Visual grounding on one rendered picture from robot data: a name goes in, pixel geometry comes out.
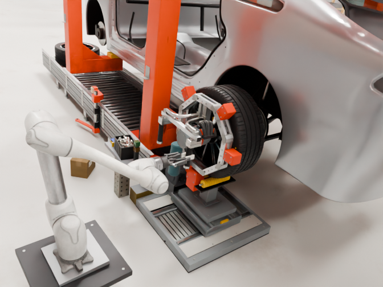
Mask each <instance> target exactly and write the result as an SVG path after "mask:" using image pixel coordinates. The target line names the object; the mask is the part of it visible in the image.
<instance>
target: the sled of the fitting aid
mask: <svg viewBox="0 0 383 287"><path fill-rule="evenodd" d="M178 192H179V190H178V191H175V192H172V195H171V200H172V202H173V203H174V204H175V205H176V206H177V207H178V208H179V209H180V210H181V211H182V212H183V213H184V214H185V216H186V217H187V218H188V219H189V220H190V221H191V222H192V223H193V224H194V225H195V226H196V227H197V228H198V230H199V231H200V232H201V233H202V234H203V235H204V237H208V236H210V235H212V234H215V233H217V232H219V231H221V230H224V229H226V228H229V227H231V226H233V225H235V224H238V223H240V222H241V217H242V215H241V214H240V213H239V212H238V211H237V210H236V211H235V212H233V213H232V214H229V215H226V216H224V217H222V218H219V219H217V220H214V221H212V222H210V223H206V222H205V221H204V220H203V219H202V218H201V217H200V216H199V215H198V214H197V213H196V212H195V211H194V210H193V209H192V208H191V207H190V206H189V205H188V204H187V203H186V202H185V201H184V200H183V199H182V197H181V196H180V195H179V194H178Z"/></svg>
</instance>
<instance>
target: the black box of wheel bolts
mask: <svg viewBox="0 0 383 287"><path fill-rule="evenodd" d="M114 138H115V139H114V149H115V150H116V153H117V154H118V156H119V158H120V159H121V160H126V159H133V157H134V151H133V147H134V144H133V143H134V139H133V137H132V136H131V135H130V134H127V135H122V136H114Z"/></svg>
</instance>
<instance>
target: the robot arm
mask: <svg viewBox="0 0 383 287"><path fill-rule="evenodd" d="M25 128H26V133H27V134H26V142H27V144H28V145H29V146H30V147H32V148H33V149H35V150H36V153H37V156H38V161H39V165H40V169H41V172H42V176H43V180H44V185H45V187H46V191H47V196H48V198H47V199H46V201H45V208H46V215H47V219H48V222H49V224H50V226H51V228H52V230H53V233H54V237H55V242H56V246H57V249H54V250H53V254H54V255H55V256H56V259H57V261H58V263H59V265H60V268H61V273H62V274H65V273H67V272H68V271H70V270H72V269H75V268H76V269H77V270H78V272H82V271H83V267H82V265H84V264H87V263H91V262H93V257H92V256H91V255H90V253H89V251H88V249H87V231H86V227H85V224H84V222H83V221H82V220H81V218H79V217H78V213H77V211H76V207H75V204H74V200H73V198H72V196H71V195H70V194H69V193H67V192H66V187H65V184H64V179H63V174H62V168H61V165H60V160H59V156H60V157H72V158H83V159H88V160H90V161H93V162H96V163H98V164H100V165H102V166H104V167H107V168H109V169H111V170H113V171H115V172H117V173H119V174H121V175H123V176H126V177H128V178H130V179H133V180H134V181H138V182H139V183H140V186H141V187H144V188H146V189H147V190H149V191H152V192H153V193H155V194H163V193H164V192H165V191H166V190H167V189H168V185H169V183H168V180H167V178H166V176H165V175H164V174H163V173H162V172H161V170H162V169H165V168H167V167H168V166H174V168H176V167H177V166H181V165H184V164H187V161H189V160H191V159H194V156H195V155H190V156H187V157H186V156H185V155H186V153H181V152H180V153H178V152H175V153H170V154H164V156H162V157H158V156H156V157H152V158H142V159H137V160H135V161H132V162H130V163H129V164H127V165H126V164H124V163H122V162H120V161H118V160H116V159H114V158H112V157H110V156H108V155H106V154H105V153H103V152H101V151H98V150H96V149H94V148H92V147H90V146H87V145H85V144H83V143H81V142H79V141H77V140H75V139H73V138H72V137H69V136H67V135H65V134H63V132H62V131H61V130H60V129H59V128H58V125H57V123H56V121H55V119H54V118H53V116H52V115H51V114H50V113H49V112H47V111H45V110H42V109H37V110H33V111H30V112H29V113H28V114H27V116H26V118H25ZM180 157H181V158H180ZM178 158H179V159H178Z"/></svg>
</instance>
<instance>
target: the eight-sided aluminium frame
mask: <svg viewBox="0 0 383 287"><path fill-rule="evenodd" d="M197 102H199V103H202V105H204V106H206V107H208V108H209V109H210V110H212V111H213V113H214V117H215V120H216V122H217V125H218V128H219V131H220V134H221V137H222V143H221V148H220V151H219V157H218V162H217V164H216V165H213V166H211V167H208V168H207V167H206V166H205V165H204V164H203V163H202V162H200V161H199V160H198V159H197V158H196V157H194V159H191V160H190V165H191V166H192V167H193V168H194V169H195V170H197V171H198V172H199V173H200V174H201V175H202V176H204V175H208V174H211V173H213V172H216V171H218V170H221V169H224V168H226V167H227V165H228V163H227V162H226V161H225V160H223V155H224V152H225V150H227V149H231V147H232V144H233V139H234V137H233V134H232V132H231V129H230V126H229V123H228V120H227V119H226V120H220V119H219V116H218V114H217V110H218V109H219V108H220V107H221V106H222V105H221V104H220V103H218V102H216V101H214V100H213V99H211V98H209V97H208V96H206V95H205V94H203V93H195V94H194V95H192V97H190V98H189V99H187V100H186V101H185V102H184V103H183V104H181V105H180V107H179V112H178V114H188V111H189V109H190V108H191V107H192V106H193V105H195V104H196V103H197ZM187 119H188V118H178V120H179V121H181V122H182V123H183V124H184V125H185V123H186V121H187ZM179 130H180V129H179V128H178V127H177V129H176V134H177V132H178V131H179ZM185 152H186V149H183V150H182V153H185Z"/></svg>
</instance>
